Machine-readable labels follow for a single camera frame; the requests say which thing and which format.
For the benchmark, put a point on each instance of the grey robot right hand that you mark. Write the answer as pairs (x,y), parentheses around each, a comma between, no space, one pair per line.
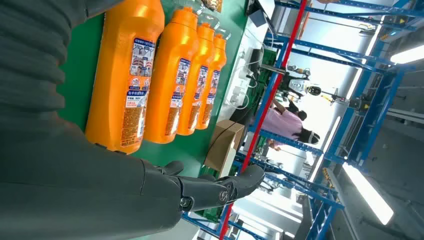
(82,192)

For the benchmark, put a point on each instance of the brown cardboard box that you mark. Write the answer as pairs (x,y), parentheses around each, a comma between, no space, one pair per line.
(222,142)

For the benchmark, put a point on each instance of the white power strip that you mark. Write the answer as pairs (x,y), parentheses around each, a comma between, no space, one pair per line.
(238,96)

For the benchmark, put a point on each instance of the red metal pole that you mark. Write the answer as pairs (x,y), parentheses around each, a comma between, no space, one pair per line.
(270,99)

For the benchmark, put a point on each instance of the person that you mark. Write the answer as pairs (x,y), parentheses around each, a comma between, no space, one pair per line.
(281,124)
(299,115)

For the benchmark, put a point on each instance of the white humanoid robot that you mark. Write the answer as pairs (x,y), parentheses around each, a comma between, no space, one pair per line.
(298,85)

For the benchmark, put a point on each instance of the black tablet on stand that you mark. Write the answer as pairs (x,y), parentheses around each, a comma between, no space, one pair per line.
(256,18)

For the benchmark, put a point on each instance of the ceiling light tube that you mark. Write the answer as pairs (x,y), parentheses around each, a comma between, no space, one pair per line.
(367,193)
(409,54)

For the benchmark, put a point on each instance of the blue metal shelving rack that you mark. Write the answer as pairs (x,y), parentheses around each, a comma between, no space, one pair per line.
(381,116)

